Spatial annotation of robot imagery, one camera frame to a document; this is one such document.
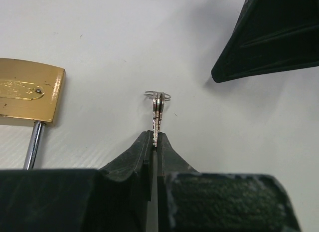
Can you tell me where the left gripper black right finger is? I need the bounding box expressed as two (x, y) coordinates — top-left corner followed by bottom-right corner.
(157, 133), (301, 232)

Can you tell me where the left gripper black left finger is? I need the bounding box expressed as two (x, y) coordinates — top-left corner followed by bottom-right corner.
(0, 131), (153, 232)

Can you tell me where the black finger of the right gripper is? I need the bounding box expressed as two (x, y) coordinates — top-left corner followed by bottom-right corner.
(211, 0), (319, 83)

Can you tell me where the silver key bunch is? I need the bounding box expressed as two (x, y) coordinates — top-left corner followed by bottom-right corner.
(144, 91), (171, 148)

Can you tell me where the long shackle brass padlock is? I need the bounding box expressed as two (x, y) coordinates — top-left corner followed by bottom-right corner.
(0, 58), (66, 170)

